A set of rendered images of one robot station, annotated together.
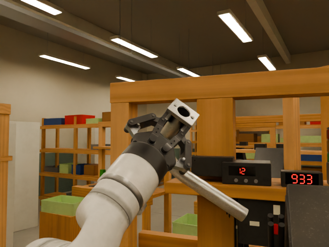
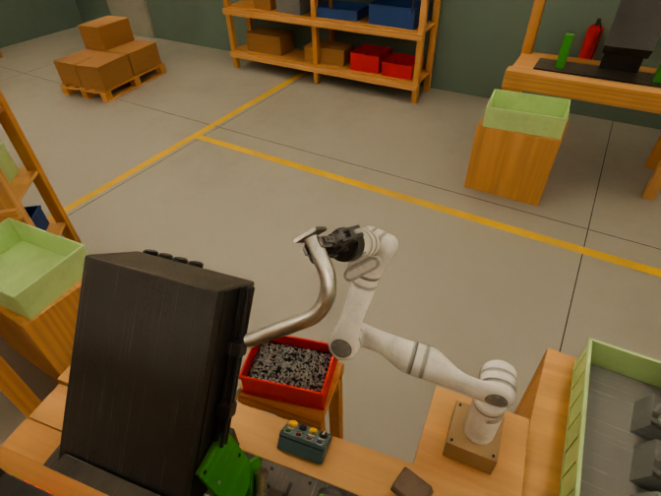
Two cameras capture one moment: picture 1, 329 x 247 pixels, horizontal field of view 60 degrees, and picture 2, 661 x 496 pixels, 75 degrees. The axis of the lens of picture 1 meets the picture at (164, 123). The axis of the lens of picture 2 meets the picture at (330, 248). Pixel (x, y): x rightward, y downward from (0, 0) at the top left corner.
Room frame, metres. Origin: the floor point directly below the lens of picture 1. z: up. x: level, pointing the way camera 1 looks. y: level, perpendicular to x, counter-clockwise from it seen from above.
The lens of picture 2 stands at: (1.16, 0.02, 2.26)
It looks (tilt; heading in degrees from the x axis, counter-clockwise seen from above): 41 degrees down; 181
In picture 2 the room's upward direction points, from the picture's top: 2 degrees counter-clockwise
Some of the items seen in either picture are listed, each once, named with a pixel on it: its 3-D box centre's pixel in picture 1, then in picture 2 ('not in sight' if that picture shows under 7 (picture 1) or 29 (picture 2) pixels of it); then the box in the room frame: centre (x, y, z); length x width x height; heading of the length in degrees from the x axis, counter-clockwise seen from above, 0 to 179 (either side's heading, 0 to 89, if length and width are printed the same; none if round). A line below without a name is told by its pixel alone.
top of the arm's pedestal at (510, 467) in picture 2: not in sight; (471, 446); (0.52, 0.45, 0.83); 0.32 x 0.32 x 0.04; 66
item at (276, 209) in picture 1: (265, 218); not in sight; (0.98, -0.34, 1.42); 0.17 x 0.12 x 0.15; 70
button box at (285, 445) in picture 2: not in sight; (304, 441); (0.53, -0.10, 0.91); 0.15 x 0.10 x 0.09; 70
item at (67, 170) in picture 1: (80, 161); not in sight; (6.85, 2.01, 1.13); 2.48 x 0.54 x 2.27; 60
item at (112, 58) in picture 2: not in sight; (108, 56); (-5.15, -3.15, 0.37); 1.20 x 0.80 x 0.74; 158
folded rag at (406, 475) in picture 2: not in sight; (412, 489); (0.68, 0.22, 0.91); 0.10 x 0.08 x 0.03; 48
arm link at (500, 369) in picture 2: not in sight; (495, 389); (0.52, 0.44, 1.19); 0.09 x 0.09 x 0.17; 69
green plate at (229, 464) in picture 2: not in sight; (217, 466); (0.72, -0.29, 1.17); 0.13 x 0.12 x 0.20; 70
